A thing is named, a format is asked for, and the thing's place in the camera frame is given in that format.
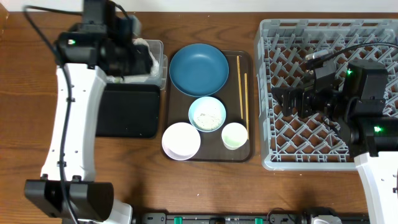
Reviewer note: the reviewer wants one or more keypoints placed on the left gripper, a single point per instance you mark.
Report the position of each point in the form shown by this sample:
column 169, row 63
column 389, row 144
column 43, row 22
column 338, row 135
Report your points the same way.
column 137, row 58

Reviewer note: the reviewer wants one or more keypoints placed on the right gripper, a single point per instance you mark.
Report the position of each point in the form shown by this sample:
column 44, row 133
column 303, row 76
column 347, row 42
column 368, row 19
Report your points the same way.
column 305, row 93

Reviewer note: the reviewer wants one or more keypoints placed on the white napkin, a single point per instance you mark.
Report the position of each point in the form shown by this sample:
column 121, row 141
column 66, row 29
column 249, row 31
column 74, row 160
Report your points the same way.
column 154, row 70

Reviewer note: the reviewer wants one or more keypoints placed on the white cup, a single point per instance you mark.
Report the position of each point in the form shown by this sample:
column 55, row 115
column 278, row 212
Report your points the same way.
column 234, row 135

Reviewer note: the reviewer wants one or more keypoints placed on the light blue bowl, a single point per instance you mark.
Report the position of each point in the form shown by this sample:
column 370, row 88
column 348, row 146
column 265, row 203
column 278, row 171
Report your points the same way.
column 207, row 114

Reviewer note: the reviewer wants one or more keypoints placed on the white shallow bowl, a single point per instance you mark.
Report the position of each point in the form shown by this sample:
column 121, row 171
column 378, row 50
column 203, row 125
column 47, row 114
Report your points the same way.
column 181, row 141

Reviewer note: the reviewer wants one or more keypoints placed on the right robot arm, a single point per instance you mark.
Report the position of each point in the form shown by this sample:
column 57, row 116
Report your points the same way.
column 370, row 135

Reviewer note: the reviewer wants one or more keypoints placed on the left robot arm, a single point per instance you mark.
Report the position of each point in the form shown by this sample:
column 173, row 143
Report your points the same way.
column 99, row 46

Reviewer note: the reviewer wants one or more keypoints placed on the clear plastic waste bin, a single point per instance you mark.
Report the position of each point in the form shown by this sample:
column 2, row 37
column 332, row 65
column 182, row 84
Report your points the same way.
column 157, row 48

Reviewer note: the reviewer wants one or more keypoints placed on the grey dishwasher rack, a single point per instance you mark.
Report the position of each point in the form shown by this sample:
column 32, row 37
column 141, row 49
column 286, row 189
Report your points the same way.
column 280, row 45

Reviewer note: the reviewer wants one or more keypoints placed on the black food waste tray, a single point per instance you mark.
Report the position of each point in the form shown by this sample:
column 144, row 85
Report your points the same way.
column 129, row 111

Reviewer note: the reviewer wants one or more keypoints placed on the right wooden chopstick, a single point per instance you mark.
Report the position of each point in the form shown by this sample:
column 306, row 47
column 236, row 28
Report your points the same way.
column 246, row 103

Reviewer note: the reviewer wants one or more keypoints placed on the wooden chopstick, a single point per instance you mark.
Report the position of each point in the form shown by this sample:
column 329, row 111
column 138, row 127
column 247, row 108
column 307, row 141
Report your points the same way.
column 246, row 103
column 239, row 85

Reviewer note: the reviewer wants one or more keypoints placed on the left wooden chopstick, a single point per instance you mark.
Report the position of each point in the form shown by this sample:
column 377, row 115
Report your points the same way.
column 239, row 85

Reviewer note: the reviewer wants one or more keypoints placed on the dark brown serving tray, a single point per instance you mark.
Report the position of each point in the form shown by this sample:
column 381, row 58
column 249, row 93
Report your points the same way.
column 212, row 148

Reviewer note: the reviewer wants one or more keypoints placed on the dark blue plate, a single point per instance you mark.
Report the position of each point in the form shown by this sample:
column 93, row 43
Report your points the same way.
column 199, row 70

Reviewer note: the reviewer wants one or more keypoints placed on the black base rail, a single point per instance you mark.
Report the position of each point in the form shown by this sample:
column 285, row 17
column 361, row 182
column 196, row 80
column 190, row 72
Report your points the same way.
column 272, row 218

